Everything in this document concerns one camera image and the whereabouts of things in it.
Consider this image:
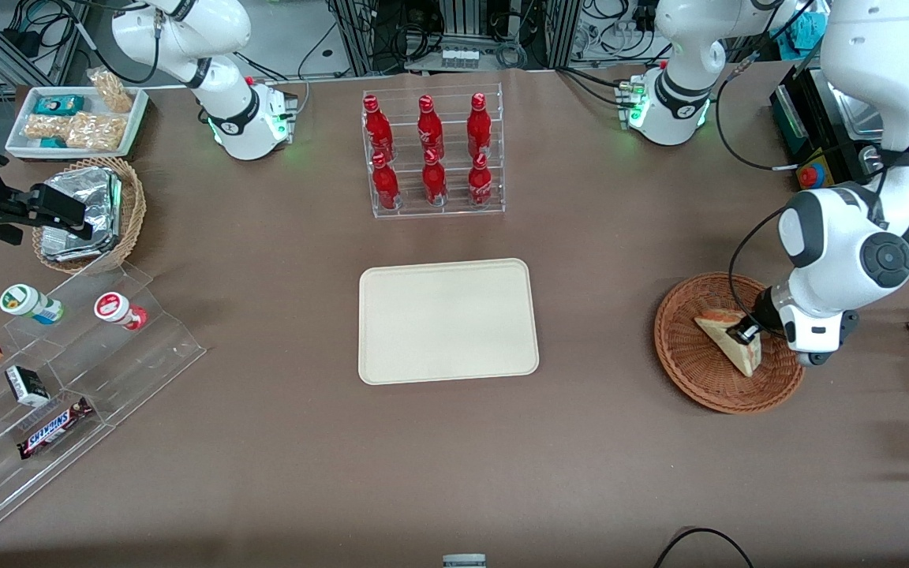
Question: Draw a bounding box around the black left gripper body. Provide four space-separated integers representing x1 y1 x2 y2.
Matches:
753 286 789 338

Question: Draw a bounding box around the triangular sandwich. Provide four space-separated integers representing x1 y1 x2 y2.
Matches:
694 309 763 379

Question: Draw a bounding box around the round brown wicker basket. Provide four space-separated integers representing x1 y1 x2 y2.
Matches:
654 272 806 415

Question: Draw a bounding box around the tan wicker basket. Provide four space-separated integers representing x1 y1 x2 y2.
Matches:
32 157 147 275

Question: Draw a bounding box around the white plastic snack tray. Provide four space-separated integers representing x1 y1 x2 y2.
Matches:
5 85 149 160

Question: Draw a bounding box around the cream rectangular tray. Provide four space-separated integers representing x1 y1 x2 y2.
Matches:
357 258 541 387

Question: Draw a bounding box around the aluminium foil container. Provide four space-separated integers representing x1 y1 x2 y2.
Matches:
40 167 122 263

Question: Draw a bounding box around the green lidded yogurt cup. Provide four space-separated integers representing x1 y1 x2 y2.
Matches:
0 284 65 325

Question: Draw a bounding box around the clear bag of peanuts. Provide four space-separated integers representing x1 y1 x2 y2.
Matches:
23 114 73 141
88 68 134 114
65 112 125 152

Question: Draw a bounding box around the teal snack box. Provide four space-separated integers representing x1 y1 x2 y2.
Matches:
34 95 85 116

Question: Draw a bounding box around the red lidded yogurt cup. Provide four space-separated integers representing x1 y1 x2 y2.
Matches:
94 292 148 331

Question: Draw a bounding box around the red emergency stop button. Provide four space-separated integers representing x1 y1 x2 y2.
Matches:
798 154 838 191

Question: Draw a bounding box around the small black carton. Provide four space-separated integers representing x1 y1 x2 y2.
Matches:
5 365 51 408

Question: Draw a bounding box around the clear acrylic stepped display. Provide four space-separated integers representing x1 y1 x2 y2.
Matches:
0 260 207 536

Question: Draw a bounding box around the Snickers chocolate bar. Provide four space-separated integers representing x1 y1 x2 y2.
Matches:
17 396 95 461

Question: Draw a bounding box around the red cola bottle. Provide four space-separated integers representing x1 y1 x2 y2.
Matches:
372 152 402 211
417 95 446 163
468 152 494 207
363 95 394 163
421 148 448 207
466 92 493 159

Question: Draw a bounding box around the clear acrylic bottle rack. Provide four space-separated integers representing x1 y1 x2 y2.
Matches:
361 83 507 219

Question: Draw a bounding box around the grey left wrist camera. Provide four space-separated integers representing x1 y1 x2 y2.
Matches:
784 304 859 368

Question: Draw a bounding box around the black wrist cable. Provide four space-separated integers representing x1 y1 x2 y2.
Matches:
727 207 787 320

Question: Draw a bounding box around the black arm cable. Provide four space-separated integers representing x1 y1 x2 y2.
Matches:
713 32 826 172

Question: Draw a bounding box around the black looped cable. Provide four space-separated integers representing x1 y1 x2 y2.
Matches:
652 527 755 568

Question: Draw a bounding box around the aluminium frame rack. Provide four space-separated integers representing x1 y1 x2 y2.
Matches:
328 0 582 73

